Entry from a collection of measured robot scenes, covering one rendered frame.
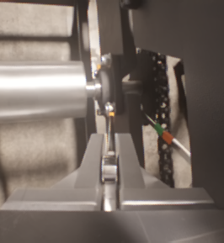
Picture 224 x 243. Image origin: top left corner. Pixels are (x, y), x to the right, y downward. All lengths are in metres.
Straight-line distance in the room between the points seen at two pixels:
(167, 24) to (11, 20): 1.30
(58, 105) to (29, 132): 0.94
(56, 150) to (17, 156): 0.25
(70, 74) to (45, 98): 0.06
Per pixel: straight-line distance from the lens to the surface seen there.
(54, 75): 0.32
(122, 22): 0.35
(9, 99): 0.33
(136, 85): 0.38
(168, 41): 0.20
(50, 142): 1.23
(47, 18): 1.42
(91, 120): 0.89
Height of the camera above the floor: 1.22
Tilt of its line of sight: 76 degrees down
